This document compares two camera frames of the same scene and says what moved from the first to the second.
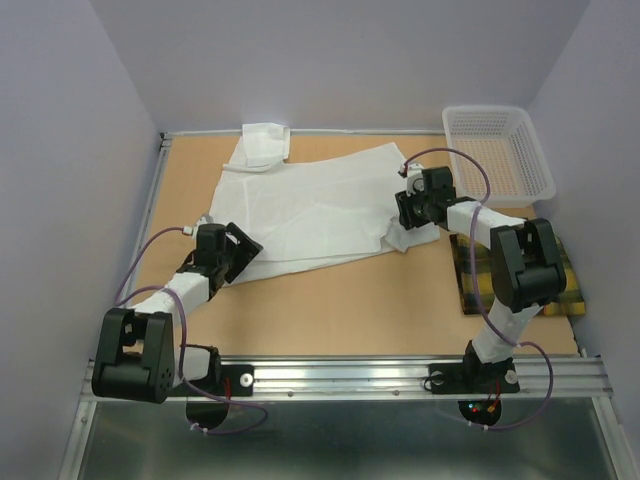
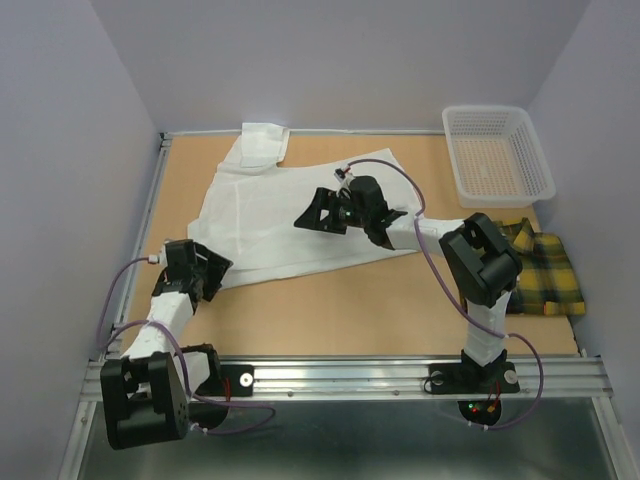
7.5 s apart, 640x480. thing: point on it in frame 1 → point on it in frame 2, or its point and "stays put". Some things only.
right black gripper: (406, 218) → (326, 200)
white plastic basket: (508, 143) stays put
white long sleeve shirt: (307, 214) stays put
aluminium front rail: (336, 377) stays put
